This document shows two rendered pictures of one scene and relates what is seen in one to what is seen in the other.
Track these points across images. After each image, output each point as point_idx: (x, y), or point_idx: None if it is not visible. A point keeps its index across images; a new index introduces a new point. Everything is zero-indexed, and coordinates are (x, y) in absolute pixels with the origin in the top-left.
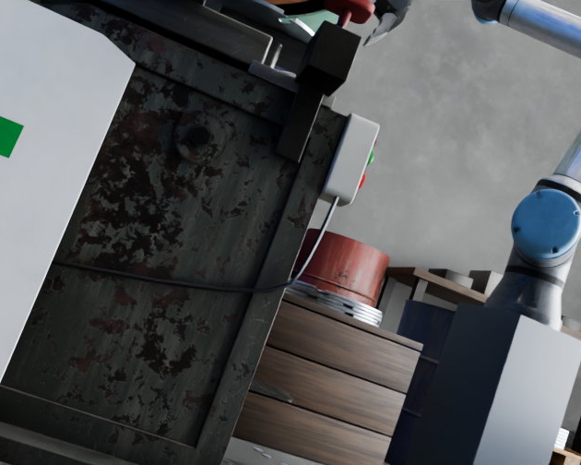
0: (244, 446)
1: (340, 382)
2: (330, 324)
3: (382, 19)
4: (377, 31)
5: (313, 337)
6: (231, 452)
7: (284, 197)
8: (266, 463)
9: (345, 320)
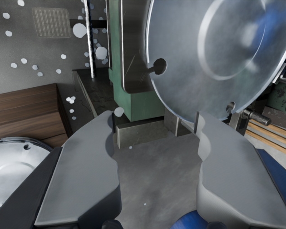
0: (46, 73)
1: None
2: (13, 117)
3: (111, 157)
4: (99, 126)
5: (25, 110)
6: (52, 52)
7: None
8: (34, 52)
9: (1, 123)
